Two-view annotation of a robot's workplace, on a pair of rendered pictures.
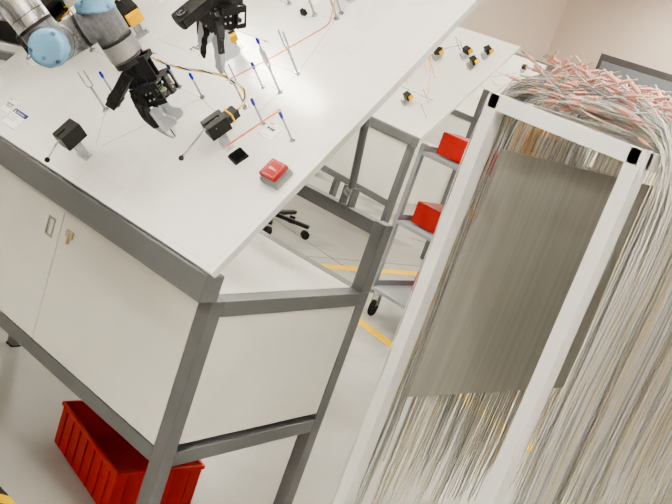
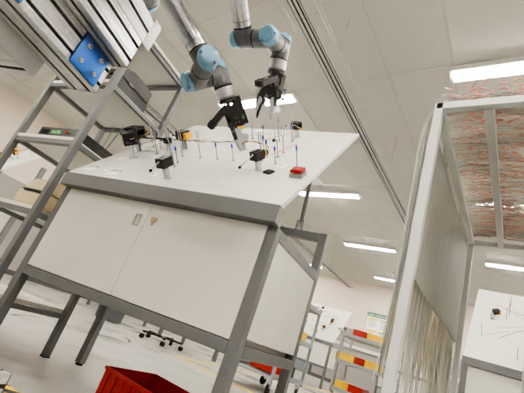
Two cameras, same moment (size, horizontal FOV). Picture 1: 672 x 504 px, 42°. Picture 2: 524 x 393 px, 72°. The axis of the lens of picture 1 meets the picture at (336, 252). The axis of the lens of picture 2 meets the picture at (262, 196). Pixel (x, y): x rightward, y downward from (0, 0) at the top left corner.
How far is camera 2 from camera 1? 1.33 m
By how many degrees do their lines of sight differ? 36
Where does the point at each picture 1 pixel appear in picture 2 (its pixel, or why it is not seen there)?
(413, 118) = not seen: hidden behind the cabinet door
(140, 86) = (233, 113)
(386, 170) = not seen: hidden behind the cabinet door
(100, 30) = (221, 76)
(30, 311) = (111, 276)
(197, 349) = (267, 258)
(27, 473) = not seen: outside the picture
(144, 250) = (225, 204)
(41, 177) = (138, 188)
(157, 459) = (233, 349)
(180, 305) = (250, 235)
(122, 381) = (197, 300)
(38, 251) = (124, 236)
